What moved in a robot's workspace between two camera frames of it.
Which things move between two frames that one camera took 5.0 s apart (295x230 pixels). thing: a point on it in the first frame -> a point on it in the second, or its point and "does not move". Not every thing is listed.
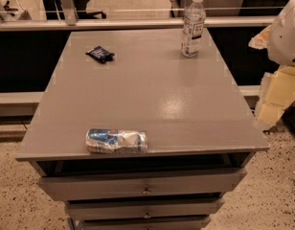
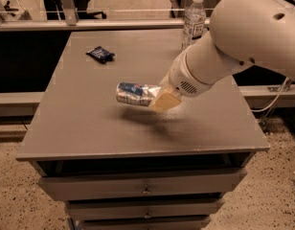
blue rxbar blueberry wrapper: x=101 y=54 does not move
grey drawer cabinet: x=201 y=137 does not move
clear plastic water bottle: x=193 y=25 does not move
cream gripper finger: x=261 y=39 -> x=166 y=81
